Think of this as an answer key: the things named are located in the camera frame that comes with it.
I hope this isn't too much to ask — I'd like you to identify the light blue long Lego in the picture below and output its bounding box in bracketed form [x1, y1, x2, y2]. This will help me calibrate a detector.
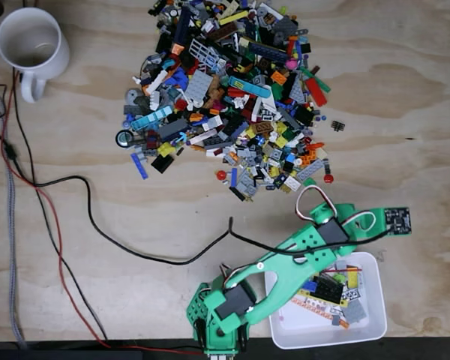
[130, 105, 173, 131]

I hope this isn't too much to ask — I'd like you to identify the pale pink long Lego plate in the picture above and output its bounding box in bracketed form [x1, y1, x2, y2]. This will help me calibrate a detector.
[188, 129, 218, 146]

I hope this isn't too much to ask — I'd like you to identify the dark blue long Lego brick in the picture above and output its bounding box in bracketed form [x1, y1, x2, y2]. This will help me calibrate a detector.
[173, 7, 191, 46]

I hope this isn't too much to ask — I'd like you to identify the green long Lego plate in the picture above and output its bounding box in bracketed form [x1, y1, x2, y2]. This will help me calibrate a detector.
[299, 67, 332, 93]

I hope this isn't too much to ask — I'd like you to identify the white plastic bin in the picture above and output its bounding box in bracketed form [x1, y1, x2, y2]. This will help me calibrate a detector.
[265, 251, 388, 350]

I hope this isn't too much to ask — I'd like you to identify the white red servo cable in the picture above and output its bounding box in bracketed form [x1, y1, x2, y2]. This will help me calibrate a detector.
[295, 185, 377, 234]

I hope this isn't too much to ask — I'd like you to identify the grey long Lego plate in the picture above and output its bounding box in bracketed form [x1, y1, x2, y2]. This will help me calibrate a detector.
[295, 158, 323, 181]

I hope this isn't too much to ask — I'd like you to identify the white ceramic mug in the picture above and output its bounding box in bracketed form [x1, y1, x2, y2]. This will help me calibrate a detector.
[0, 7, 71, 104]

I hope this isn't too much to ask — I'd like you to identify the dark grey Lego brick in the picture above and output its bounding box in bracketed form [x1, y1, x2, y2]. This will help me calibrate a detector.
[157, 118, 188, 139]

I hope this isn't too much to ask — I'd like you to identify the black camera circuit board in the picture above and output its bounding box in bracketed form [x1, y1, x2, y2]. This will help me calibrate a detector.
[384, 207, 413, 236]

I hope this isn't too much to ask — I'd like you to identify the white lattice Lego piece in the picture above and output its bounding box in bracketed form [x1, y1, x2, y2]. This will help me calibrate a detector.
[189, 38, 219, 71]

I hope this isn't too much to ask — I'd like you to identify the azure long Lego plate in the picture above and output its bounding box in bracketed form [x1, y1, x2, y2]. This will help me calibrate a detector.
[228, 76, 270, 98]

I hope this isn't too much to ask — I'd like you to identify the thick black cable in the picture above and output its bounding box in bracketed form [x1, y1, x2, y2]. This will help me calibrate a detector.
[0, 130, 393, 266]

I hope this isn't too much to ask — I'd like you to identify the grey square Lego plate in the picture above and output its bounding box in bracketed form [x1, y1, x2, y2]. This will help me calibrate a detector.
[184, 70, 214, 99]

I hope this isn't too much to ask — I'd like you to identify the grey braided cable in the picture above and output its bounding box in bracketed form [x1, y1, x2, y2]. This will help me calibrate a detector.
[0, 88, 28, 350]

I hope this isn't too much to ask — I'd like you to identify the large black Lego plate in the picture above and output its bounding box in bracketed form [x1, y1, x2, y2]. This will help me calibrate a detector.
[314, 272, 345, 305]

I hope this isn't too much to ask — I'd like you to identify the red long Lego brick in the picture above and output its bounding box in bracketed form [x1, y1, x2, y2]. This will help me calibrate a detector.
[305, 77, 329, 108]

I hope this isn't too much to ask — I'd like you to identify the orange long Lego beam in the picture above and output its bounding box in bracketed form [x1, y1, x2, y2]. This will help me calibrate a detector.
[290, 298, 334, 320]

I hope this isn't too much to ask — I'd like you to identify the brown long Lego plate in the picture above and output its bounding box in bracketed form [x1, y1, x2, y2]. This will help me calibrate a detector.
[206, 24, 238, 42]

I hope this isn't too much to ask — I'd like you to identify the dark blue long Lego plate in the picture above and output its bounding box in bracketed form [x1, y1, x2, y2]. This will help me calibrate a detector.
[247, 41, 289, 64]

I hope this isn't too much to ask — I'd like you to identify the black Lego wheel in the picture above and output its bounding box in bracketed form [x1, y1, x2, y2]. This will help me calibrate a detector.
[115, 129, 135, 149]

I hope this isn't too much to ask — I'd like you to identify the grey wedge Lego plate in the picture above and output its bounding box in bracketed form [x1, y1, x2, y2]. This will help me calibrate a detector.
[289, 76, 307, 104]

